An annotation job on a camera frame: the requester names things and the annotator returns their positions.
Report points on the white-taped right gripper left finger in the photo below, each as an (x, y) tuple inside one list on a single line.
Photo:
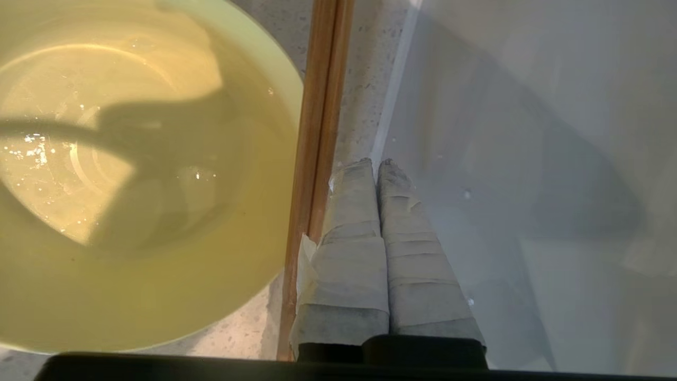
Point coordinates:
[(349, 275)]

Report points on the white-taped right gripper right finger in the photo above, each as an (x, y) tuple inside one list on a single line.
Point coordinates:
[(418, 275)]

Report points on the brown wooden chopstick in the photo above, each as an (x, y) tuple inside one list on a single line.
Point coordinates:
[(333, 106), (304, 185)]

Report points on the yellow plastic bowl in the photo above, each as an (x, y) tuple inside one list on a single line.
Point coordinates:
[(158, 238)]

